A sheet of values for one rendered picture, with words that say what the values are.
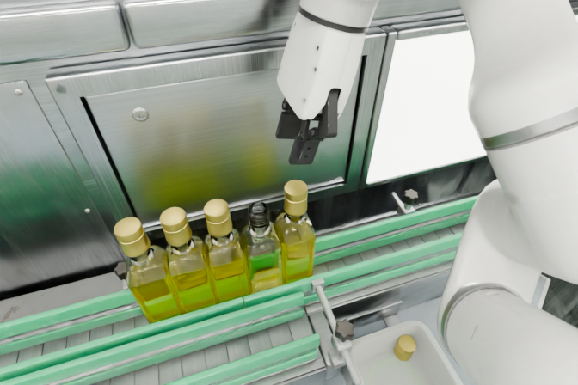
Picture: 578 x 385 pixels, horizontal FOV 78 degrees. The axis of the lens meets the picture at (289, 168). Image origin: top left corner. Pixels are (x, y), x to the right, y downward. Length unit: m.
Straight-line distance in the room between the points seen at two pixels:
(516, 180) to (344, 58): 0.18
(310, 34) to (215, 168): 0.32
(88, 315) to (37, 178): 0.25
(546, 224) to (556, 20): 0.16
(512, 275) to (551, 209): 0.12
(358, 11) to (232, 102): 0.26
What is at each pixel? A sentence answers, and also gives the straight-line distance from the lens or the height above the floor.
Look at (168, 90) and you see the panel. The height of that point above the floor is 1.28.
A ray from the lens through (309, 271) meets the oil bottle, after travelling 0.65.
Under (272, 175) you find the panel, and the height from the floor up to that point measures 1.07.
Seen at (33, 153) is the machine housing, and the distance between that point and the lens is 0.65.
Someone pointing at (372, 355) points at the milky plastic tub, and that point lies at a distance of 0.82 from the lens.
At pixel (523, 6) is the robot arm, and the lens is 0.38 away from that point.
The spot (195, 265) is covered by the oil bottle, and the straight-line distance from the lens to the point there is 0.55.
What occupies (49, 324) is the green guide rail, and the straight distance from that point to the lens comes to 0.76.
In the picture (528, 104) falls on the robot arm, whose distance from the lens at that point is 0.29.
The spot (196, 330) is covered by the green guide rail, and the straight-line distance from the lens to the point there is 0.63.
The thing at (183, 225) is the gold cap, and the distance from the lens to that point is 0.50.
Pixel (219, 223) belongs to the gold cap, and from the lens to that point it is 0.50.
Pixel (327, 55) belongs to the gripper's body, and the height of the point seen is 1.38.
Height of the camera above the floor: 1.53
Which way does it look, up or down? 42 degrees down
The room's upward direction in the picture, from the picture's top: straight up
